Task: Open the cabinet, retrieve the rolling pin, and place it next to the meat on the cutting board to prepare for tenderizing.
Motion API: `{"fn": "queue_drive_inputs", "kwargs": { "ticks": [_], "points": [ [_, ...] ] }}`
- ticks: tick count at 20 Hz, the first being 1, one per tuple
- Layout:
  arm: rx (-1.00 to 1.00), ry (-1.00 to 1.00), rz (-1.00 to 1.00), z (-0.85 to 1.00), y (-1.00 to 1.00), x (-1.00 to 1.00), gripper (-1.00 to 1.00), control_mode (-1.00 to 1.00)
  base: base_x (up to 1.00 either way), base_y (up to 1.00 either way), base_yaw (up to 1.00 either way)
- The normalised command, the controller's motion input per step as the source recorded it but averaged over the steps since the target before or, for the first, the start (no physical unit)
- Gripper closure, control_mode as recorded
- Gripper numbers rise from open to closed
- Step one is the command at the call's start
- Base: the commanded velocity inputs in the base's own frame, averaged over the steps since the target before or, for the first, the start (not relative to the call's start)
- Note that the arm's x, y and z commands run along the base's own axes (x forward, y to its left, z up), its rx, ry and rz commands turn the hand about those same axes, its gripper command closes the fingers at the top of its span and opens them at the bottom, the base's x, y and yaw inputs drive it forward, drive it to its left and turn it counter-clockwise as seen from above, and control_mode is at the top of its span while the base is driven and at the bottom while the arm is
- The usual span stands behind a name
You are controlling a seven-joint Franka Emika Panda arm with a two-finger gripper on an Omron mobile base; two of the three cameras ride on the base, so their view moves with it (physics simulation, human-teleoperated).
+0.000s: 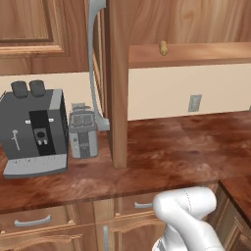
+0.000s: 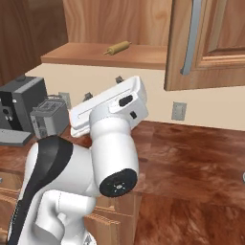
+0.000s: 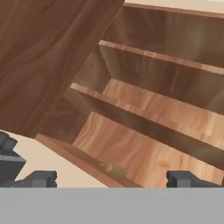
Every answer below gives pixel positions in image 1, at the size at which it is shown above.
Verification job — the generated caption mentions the grey coffee machine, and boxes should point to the grey coffee machine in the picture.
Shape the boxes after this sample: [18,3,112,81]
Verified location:
[0,79,70,179]

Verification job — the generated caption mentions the grey drawer handle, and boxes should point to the grey drawer handle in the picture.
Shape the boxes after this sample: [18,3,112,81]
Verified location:
[13,214,53,228]
[133,201,155,210]

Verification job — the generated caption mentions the wooden rolling pin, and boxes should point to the wooden rolling pin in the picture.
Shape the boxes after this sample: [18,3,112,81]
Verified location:
[158,39,170,57]

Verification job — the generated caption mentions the wooden panelled cabinet door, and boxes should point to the wooden panelled cabinet door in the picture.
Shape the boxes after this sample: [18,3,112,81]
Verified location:
[0,0,91,76]

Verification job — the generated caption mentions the grey cabinet door handle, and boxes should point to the grey cabinet door handle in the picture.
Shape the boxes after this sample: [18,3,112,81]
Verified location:
[102,225,110,251]

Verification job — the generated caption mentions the wooden base cabinet run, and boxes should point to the wooden base cabinet run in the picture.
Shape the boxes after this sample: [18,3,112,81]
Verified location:
[206,181,251,251]

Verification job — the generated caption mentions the wooden base cabinet door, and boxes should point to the wooden base cabinet door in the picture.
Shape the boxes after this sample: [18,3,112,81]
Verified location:
[97,217,168,251]
[0,225,99,251]

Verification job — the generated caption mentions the long grey door handle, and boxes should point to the long grey door handle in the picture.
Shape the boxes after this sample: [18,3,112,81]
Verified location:
[86,0,111,132]

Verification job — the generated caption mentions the wooden drawer front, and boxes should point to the wooden drawer front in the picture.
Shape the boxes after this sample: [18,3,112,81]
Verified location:
[0,203,78,235]
[114,191,159,218]

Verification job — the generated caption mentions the grey wall outlet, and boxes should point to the grey wall outlet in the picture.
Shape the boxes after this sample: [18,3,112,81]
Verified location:
[187,93,203,114]

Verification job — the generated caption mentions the wooden wall cabinet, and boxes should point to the wooden wall cabinet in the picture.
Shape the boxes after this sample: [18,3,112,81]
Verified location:
[126,0,251,70]

